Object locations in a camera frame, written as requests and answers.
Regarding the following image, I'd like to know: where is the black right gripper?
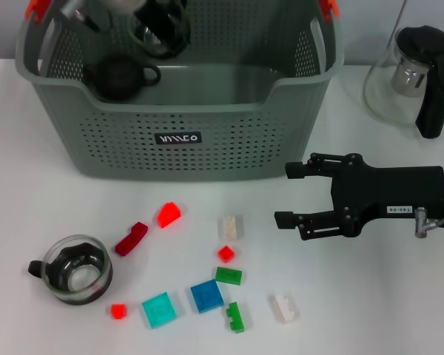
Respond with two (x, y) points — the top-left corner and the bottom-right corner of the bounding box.
(273, 151), (444, 242)

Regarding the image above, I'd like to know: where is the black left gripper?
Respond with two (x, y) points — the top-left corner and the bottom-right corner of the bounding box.
(135, 0), (190, 38)

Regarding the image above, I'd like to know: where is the glass teacup black sleeve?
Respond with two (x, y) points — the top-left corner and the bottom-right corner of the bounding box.
(128, 14), (192, 59)
(27, 234), (114, 306)

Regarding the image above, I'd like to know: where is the white building block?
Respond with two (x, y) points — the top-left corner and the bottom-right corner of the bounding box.
(269, 291), (300, 325)
(217, 214), (244, 242)

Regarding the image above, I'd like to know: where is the small red square block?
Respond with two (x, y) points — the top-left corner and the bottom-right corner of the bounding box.
(217, 244), (236, 263)

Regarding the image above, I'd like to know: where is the green flat rectangular block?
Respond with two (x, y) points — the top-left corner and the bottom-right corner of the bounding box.
(215, 266), (244, 286)

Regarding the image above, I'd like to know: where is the grey perforated storage bin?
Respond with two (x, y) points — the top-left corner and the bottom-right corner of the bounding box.
(13, 0), (345, 184)

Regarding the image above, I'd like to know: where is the green notched small block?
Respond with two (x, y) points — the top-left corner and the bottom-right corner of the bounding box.
(224, 301), (247, 334)

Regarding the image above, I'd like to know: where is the bright red slope block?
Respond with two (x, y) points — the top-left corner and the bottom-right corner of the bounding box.
(157, 201), (183, 229)

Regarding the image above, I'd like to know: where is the blue square flat block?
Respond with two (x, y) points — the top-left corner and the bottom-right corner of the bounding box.
(189, 279), (225, 314)

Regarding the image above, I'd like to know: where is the dark red long block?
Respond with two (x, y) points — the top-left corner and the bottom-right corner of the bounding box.
(114, 220), (149, 258)

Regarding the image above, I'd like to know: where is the teal square flat block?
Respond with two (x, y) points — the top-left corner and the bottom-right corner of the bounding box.
(141, 291), (179, 330)

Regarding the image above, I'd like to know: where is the small red slope block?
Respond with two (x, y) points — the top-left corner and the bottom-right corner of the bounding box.
(110, 302), (129, 320)

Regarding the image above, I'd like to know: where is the black clay teapot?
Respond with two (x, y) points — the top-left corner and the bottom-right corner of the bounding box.
(83, 53), (163, 103)

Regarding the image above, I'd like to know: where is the left wrist silver connector plug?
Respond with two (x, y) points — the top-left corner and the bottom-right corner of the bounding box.
(58, 0), (84, 19)

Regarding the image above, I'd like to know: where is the wrist silver connector plug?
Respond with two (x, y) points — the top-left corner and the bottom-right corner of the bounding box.
(58, 0), (84, 19)
(414, 206), (444, 238)

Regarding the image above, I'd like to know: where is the right wrist silver connector plug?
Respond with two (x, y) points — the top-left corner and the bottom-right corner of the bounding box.
(414, 206), (444, 238)

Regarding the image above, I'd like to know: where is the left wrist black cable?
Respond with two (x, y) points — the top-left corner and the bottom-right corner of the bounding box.
(77, 9), (114, 33)

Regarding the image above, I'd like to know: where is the glass pitcher black handle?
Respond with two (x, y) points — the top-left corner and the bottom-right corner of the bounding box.
(362, 24), (444, 141)

